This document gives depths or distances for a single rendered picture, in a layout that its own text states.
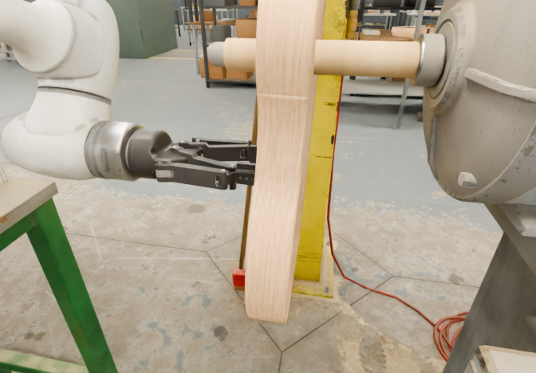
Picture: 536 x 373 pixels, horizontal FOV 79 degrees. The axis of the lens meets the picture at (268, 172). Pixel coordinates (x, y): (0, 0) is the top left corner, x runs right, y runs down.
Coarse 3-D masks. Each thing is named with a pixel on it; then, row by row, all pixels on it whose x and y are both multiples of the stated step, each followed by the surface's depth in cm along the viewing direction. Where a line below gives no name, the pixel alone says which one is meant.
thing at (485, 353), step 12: (480, 348) 19; (492, 348) 19; (504, 348) 19; (480, 360) 19; (492, 360) 19; (504, 360) 18; (516, 360) 18; (528, 360) 18; (468, 372) 19; (480, 372) 19; (492, 372) 18; (504, 372) 18; (516, 372) 18; (528, 372) 18
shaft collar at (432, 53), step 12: (420, 36) 29; (432, 36) 28; (420, 48) 29; (432, 48) 28; (444, 48) 28; (420, 60) 28; (432, 60) 28; (444, 60) 28; (420, 72) 29; (432, 72) 28; (420, 84) 30; (432, 84) 30
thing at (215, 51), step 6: (216, 42) 32; (222, 42) 32; (210, 48) 32; (216, 48) 32; (222, 48) 32; (210, 54) 32; (216, 54) 32; (222, 54) 32; (210, 60) 33; (216, 60) 32; (222, 60) 32; (216, 66) 33; (222, 66) 33
